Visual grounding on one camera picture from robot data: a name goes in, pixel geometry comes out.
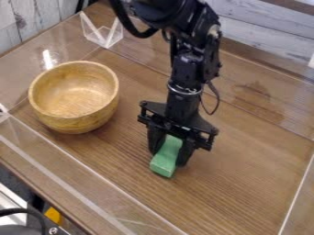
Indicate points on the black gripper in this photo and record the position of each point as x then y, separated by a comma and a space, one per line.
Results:
176, 118

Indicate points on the green rectangular block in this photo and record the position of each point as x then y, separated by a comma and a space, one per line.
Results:
163, 163

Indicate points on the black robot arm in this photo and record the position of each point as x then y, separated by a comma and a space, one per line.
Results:
188, 24

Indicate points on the brown wooden bowl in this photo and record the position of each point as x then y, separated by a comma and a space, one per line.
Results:
75, 96

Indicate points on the yellow button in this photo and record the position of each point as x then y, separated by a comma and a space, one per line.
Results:
53, 215

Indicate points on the clear acrylic tray wall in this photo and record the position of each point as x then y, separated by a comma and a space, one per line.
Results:
97, 206

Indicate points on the clear acrylic corner bracket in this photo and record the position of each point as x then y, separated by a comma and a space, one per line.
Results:
104, 36

